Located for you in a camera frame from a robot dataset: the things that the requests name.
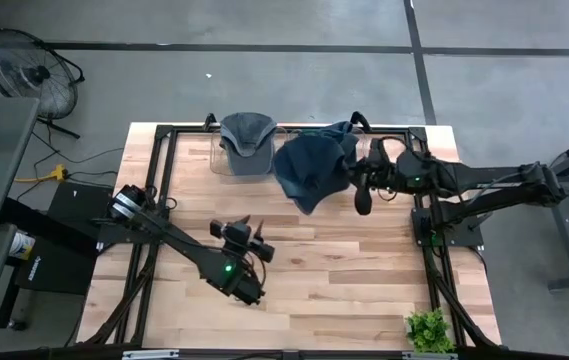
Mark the black aluminium table frame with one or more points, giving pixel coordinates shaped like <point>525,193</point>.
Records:
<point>189,129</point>

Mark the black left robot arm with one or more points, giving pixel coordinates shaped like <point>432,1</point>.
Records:
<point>184,245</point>

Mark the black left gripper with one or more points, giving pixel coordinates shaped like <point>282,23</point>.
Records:
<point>264,251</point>

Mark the black floor fan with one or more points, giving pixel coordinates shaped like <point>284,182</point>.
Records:
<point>39,75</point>

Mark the green potted plant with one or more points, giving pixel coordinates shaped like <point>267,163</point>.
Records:
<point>429,332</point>

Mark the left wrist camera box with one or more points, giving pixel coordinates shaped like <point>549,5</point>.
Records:
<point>238,235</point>

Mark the dark blue denim hat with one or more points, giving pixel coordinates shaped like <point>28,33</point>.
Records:
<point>351,150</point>
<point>309,175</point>
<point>336,131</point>

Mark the silver bracket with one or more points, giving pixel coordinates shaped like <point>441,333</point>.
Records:
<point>429,356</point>
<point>149,355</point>

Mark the yellow power plug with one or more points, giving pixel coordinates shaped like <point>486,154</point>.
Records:
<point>56,173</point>

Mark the grey baseball cap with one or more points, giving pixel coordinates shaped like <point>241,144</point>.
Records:
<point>249,145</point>

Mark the clear plastic bin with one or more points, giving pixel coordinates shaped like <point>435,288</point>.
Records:
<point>362,145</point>
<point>216,160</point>

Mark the black printed box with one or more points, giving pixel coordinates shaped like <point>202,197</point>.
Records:
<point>59,272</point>

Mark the black flat case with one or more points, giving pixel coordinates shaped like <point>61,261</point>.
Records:
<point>79,200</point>

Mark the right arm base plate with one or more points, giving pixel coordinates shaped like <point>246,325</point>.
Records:
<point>469,232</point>

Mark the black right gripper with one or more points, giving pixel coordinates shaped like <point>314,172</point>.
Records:
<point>381,175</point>

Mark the white paper cup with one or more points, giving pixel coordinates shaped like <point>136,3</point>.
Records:
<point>21,245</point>

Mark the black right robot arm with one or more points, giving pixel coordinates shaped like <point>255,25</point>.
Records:
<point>489,180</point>

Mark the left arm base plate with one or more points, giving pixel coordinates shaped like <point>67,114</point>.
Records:
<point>114,236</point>

